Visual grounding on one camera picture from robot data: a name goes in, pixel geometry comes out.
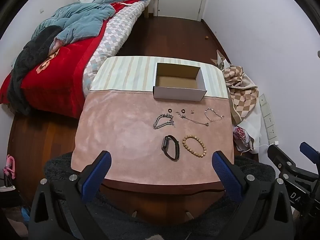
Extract dark grey fuzzy rug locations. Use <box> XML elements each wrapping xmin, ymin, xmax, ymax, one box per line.
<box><xmin>44</xmin><ymin>152</ymin><xmax>277</xmax><ymax>240</ymax></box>

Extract silver chain bracelet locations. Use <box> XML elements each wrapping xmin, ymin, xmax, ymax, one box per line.
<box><xmin>153</xmin><ymin>114</ymin><xmax>177</xmax><ymax>130</ymax></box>

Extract beige checkered cloth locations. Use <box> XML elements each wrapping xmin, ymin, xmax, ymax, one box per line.
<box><xmin>211</xmin><ymin>50</ymin><xmax>259</xmax><ymax>125</ymax></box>

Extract dark grey fleece blanket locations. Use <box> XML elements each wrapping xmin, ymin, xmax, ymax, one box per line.
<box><xmin>7</xmin><ymin>25</ymin><xmax>67</xmax><ymax>115</ymax></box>

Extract wooden table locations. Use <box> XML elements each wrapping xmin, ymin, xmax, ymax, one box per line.
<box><xmin>100</xmin><ymin>179</ymin><xmax>227</xmax><ymax>227</ymax></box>

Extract thin silver bracelet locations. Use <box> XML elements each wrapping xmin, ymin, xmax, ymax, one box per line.
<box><xmin>204</xmin><ymin>107</ymin><xmax>225</xmax><ymax>123</ymax></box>

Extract bed with checkered sheet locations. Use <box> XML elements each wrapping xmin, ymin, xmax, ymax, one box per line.
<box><xmin>82</xmin><ymin>0</ymin><xmax>157</xmax><ymax>99</ymax></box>

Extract bed with red blanket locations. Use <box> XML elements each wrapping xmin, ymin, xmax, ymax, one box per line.
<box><xmin>0</xmin><ymin>1</ymin><xmax>143</xmax><ymax>119</ymax></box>

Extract pink plastic object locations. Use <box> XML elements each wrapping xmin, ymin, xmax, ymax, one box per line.
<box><xmin>3</xmin><ymin>155</ymin><xmax>16</xmax><ymax>179</ymax></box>

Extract white cardboard box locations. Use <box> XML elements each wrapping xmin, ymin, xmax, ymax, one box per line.
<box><xmin>152</xmin><ymin>62</ymin><xmax>207</xmax><ymax>102</ymax></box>

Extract thin silver necklace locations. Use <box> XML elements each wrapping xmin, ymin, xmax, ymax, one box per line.
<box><xmin>176</xmin><ymin>111</ymin><xmax>209</xmax><ymax>128</ymax></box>

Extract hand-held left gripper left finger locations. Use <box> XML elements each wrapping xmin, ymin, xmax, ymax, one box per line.
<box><xmin>28</xmin><ymin>150</ymin><xmax>112</xmax><ymax>240</ymax></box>

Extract black smart band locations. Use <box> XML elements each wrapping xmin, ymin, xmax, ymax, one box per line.
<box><xmin>161</xmin><ymin>135</ymin><xmax>180</xmax><ymax>161</ymax></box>

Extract wooden bead bracelet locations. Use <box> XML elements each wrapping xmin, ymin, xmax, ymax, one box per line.
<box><xmin>182</xmin><ymin>134</ymin><xmax>207</xmax><ymax>158</ymax></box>

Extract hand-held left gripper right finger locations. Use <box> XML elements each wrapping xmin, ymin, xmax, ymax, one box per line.
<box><xmin>212</xmin><ymin>150</ymin><xmax>294</xmax><ymax>240</ymax></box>

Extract pink tablecloth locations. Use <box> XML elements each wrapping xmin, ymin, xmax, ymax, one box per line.
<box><xmin>71</xmin><ymin>89</ymin><xmax>235</xmax><ymax>184</ymax></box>

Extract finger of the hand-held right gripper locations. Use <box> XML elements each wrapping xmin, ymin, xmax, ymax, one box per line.
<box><xmin>267</xmin><ymin>144</ymin><xmax>298</xmax><ymax>174</ymax></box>
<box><xmin>299</xmin><ymin>142</ymin><xmax>320</xmax><ymax>173</ymax></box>

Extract striped cloth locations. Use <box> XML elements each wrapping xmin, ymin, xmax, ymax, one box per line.
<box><xmin>90</xmin><ymin>56</ymin><xmax>229</xmax><ymax>99</ymax></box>

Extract white power strip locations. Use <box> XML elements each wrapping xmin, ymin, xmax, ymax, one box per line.
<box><xmin>259</xmin><ymin>94</ymin><xmax>278</xmax><ymax>140</ymax></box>

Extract blue quilt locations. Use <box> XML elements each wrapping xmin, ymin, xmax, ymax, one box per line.
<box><xmin>31</xmin><ymin>0</ymin><xmax>152</xmax><ymax>52</ymax></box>

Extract red and white bag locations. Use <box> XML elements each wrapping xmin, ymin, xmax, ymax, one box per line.
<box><xmin>234</xmin><ymin>126</ymin><xmax>250</xmax><ymax>145</ymax></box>

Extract white charger with cable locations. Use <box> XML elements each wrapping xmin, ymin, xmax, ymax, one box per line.
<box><xmin>241</xmin><ymin>141</ymin><xmax>279</xmax><ymax>152</ymax></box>

